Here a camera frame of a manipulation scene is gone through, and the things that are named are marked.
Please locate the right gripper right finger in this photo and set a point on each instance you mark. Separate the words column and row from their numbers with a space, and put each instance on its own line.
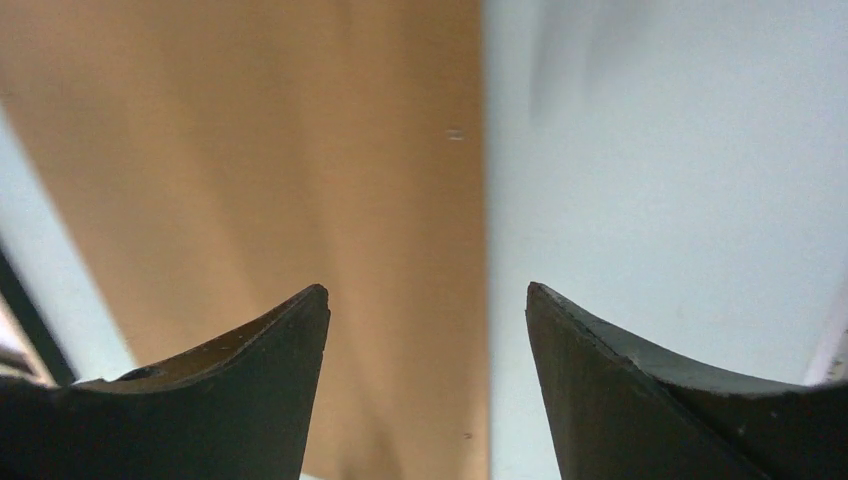
column 622, row 407

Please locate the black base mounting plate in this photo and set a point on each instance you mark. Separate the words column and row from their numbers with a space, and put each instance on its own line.
column 33, row 325

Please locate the brown cardboard backing board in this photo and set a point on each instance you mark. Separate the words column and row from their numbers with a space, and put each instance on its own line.
column 212, row 158

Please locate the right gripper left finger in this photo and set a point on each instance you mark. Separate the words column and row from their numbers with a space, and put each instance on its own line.
column 235, row 407

